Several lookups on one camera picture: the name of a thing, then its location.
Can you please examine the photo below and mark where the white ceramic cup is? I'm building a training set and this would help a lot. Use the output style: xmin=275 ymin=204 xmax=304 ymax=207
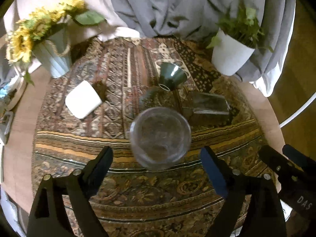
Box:
xmin=65 ymin=80 xmax=102 ymax=119

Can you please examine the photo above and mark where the clear square glass tumbler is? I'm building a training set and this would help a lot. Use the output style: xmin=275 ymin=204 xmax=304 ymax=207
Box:
xmin=182 ymin=91 xmax=230 ymax=124

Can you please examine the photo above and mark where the beige cloth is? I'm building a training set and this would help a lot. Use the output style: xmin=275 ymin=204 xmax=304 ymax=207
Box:
xmin=3 ymin=0 xmax=141 ymax=73

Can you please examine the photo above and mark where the pale blue ribbed vase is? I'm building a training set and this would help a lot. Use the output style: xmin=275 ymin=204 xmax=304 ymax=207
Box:
xmin=33 ymin=27 xmax=72 ymax=79

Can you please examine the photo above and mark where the dark green cone cup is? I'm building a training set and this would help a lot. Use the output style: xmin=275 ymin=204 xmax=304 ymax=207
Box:
xmin=159 ymin=62 xmax=188 ymax=91

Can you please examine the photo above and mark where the green potted plant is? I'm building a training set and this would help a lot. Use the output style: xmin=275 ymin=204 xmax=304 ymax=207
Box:
xmin=217 ymin=0 xmax=274 ymax=53

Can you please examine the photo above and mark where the white desk lamp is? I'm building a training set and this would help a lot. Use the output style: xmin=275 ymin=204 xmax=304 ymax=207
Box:
xmin=1 ymin=75 xmax=27 ymax=114

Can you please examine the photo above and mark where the grey curtain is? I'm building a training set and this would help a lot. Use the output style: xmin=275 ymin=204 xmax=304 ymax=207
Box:
xmin=111 ymin=0 xmax=296 ymax=96

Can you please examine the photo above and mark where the yellow sunflower bouquet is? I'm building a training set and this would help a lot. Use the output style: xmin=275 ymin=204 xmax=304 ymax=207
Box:
xmin=6 ymin=0 xmax=105 ymax=85

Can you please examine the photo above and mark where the white appliance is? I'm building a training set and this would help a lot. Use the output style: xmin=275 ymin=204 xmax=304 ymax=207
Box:
xmin=0 ymin=111 xmax=14 ymax=146

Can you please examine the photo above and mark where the patterned brown table cloth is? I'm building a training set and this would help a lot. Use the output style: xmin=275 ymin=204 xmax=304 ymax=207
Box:
xmin=31 ymin=35 xmax=280 ymax=237

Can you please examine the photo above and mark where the white plant pot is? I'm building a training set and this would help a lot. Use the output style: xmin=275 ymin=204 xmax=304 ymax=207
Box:
xmin=212 ymin=29 xmax=255 ymax=76

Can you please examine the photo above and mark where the clear glass cup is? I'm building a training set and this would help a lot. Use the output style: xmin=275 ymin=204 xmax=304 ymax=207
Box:
xmin=130 ymin=107 xmax=191 ymax=171

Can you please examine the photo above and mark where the white chair frame tube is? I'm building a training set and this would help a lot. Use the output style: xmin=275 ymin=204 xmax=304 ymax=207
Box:
xmin=279 ymin=94 xmax=315 ymax=128

